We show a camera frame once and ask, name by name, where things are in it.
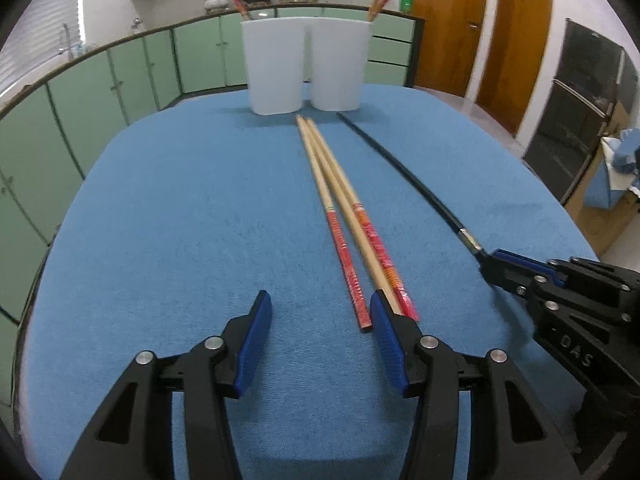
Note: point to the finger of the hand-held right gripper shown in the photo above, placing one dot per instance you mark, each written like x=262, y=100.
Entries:
x=507, y=280
x=525, y=260

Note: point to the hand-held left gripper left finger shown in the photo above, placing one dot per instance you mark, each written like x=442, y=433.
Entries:
x=252, y=345

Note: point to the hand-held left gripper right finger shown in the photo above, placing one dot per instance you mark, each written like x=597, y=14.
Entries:
x=390, y=345

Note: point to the black chopstick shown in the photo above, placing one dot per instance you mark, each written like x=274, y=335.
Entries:
x=400, y=170

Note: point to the white double utensil holder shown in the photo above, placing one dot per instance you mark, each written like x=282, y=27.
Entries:
x=330, y=65

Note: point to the blue bag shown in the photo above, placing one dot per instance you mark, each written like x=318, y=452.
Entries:
x=600, y=187

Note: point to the blue mat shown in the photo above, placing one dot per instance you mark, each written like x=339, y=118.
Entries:
x=200, y=210

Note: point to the blue cloth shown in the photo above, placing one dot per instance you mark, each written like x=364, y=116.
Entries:
x=627, y=152

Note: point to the black glass-door cabinet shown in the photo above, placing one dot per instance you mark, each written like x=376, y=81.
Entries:
x=575, y=110

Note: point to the plain wooden door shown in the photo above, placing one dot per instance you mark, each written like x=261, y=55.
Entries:
x=515, y=45

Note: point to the metal kettle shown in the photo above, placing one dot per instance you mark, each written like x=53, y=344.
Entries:
x=137, y=22

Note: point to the white cooking pot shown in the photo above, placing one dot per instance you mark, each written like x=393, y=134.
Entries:
x=217, y=1

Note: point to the metal faucet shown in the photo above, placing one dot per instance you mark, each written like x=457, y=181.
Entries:
x=65, y=37

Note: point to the white window blind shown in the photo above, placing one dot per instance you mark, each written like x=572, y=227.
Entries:
x=35, y=25

